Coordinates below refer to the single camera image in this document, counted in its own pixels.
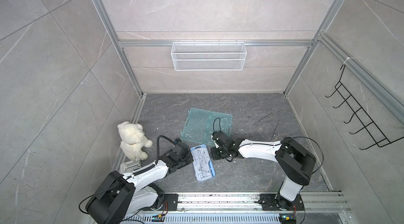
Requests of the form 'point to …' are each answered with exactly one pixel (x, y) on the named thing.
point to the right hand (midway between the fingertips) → (212, 155)
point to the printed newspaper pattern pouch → (128, 167)
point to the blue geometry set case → (203, 168)
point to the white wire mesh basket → (209, 56)
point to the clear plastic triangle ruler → (266, 126)
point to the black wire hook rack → (379, 139)
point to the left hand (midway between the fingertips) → (194, 154)
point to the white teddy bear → (133, 141)
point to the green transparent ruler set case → (200, 124)
